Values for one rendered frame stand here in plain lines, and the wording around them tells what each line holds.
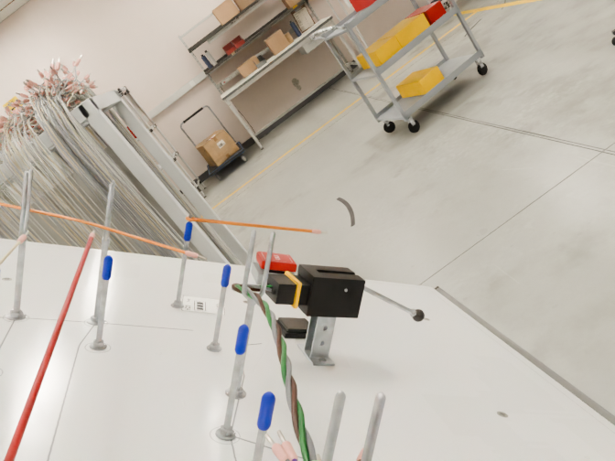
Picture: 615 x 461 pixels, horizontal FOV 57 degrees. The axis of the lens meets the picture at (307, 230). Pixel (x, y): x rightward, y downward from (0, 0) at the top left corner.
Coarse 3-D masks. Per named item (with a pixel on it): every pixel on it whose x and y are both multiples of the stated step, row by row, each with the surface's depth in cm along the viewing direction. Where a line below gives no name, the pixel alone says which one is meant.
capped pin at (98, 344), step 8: (104, 264) 49; (112, 264) 50; (104, 272) 50; (104, 280) 50; (104, 288) 50; (104, 296) 50; (104, 304) 50; (104, 312) 51; (96, 336) 51; (96, 344) 51; (104, 344) 52
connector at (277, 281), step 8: (272, 280) 55; (280, 280) 54; (288, 280) 55; (304, 280) 56; (272, 288) 54; (280, 288) 53; (288, 288) 54; (296, 288) 54; (304, 288) 54; (272, 296) 54; (280, 296) 53; (288, 296) 54; (304, 296) 54; (280, 304) 54; (288, 304) 54; (304, 304) 55
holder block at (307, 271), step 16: (304, 272) 56; (320, 272) 57; (336, 272) 57; (352, 272) 58; (320, 288) 54; (336, 288) 55; (352, 288) 55; (320, 304) 55; (336, 304) 55; (352, 304) 56
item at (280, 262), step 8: (256, 256) 82; (264, 256) 80; (272, 256) 80; (280, 256) 81; (288, 256) 82; (264, 264) 78; (272, 264) 78; (280, 264) 78; (288, 264) 78; (296, 264) 79; (272, 272) 79; (280, 272) 79
